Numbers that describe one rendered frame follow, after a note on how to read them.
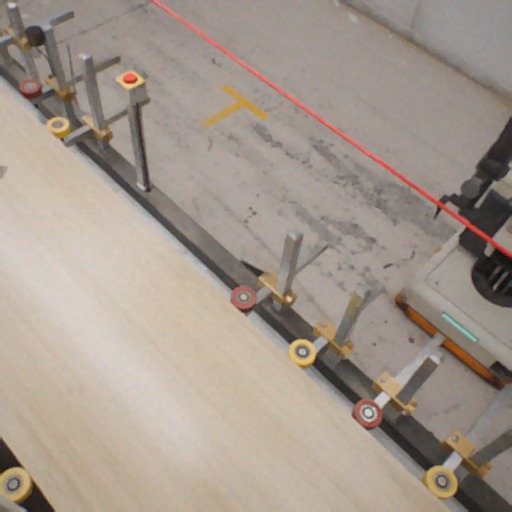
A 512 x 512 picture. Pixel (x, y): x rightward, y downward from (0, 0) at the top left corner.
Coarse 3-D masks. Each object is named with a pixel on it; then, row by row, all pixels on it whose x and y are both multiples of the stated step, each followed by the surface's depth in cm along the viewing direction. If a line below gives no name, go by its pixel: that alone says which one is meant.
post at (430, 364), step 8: (432, 352) 143; (440, 352) 143; (424, 360) 145; (432, 360) 142; (440, 360) 141; (424, 368) 147; (432, 368) 144; (416, 376) 152; (424, 376) 149; (408, 384) 157; (416, 384) 154; (400, 392) 163; (408, 392) 160; (416, 392) 157; (400, 400) 166; (408, 400) 162; (392, 408) 172
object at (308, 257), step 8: (320, 240) 199; (312, 248) 196; (320, 248) 197; (304, 256) 194; (312, 256) 194; (304, 264) 193; (296, 272) 192; (264, 288) 186; (264, 296) 184; (256, 304) 183; (248, 312) 181
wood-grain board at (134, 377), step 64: (0, 128) 207; (0, 192) 190; (64, 192) 192; (0, 256) 176; (64, 256) 178; (128, 256) 179; (0, 320) 164; (64, 320) 165; (128, 320) 167; (192, 320) 168; (0, 384) 153; (64, 384) 154; (128, 384) 156; (192, 384) 157; (256, 384) 158; (64, 448) 145; (128, 448) 146; (192, 448) 147; (256, 448) 148; (320, 448) 150; (384, 448) 151
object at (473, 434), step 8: (504, 392) 169; (496, 400) 167; (504, 400) 168; (488, 408) 166; (496, 408) 166; (480, 416) 165; (488, 416) 164; (480, 424) 163; (488, 424) 163; (472, 432) 161; (480, 432) 162; (472, 440) 160; (448, 456) 159; (456, 456) 157; (448, 464) 156; (456, 464) 156
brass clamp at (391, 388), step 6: (384, 372) 171; (390, 378) 170; (378, 384) 169; (384, 384) 169; (390, 384) 169; (396, 384) 169; (378, 390) 171; (384, 390) 168; (390, 390) 168; (396, 390) 168; (390, 396) 167; (390, 402) 169; (396, 402) 167; (402, 402) 166; (408, 402) 166; (414, 402) 167; (396, 408) 169; (402, 408) 166; (408, 408) 165; (414, 408) 165; (408, 414) 166
